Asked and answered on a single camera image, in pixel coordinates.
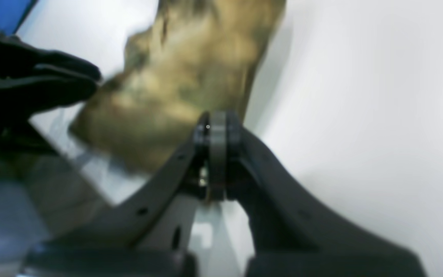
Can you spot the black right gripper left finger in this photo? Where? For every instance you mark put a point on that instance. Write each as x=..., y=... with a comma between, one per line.
x=148, y=234

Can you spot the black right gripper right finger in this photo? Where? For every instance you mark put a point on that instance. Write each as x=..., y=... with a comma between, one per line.
x=294, y=234

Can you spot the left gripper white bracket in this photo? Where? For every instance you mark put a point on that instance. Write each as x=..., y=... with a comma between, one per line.
x=21, y=98

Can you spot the camouflage T-shirt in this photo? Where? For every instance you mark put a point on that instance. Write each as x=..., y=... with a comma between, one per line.
x=198, y=56

